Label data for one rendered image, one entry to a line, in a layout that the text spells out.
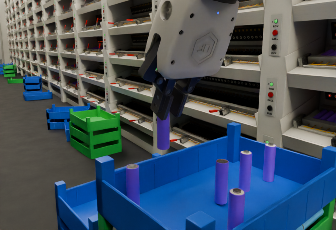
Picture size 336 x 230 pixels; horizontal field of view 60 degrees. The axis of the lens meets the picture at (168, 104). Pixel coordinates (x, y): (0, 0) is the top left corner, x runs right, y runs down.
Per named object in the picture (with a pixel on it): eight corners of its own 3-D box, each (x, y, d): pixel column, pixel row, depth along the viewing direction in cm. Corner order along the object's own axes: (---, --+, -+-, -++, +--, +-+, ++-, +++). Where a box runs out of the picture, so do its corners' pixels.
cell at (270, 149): (270, 183, 49) (272, 146, 47) (260, 179, 50) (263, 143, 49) (276, 180, 50) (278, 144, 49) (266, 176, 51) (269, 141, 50)
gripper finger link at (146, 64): (133, 61, 32) (150, 91, 36) (186, 20, 33) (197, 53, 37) (128, 56, 33) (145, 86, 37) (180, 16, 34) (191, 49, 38)
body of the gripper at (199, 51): (198, -17, 27) (165, 87, 33) (261, -5, 33) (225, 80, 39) (153, -38, 31) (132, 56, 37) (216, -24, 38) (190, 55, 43)
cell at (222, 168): (213, 161, 42) (211, 202, 43) (223, 165, 40) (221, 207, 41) (221, 157, 43) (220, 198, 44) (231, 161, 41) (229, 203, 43)
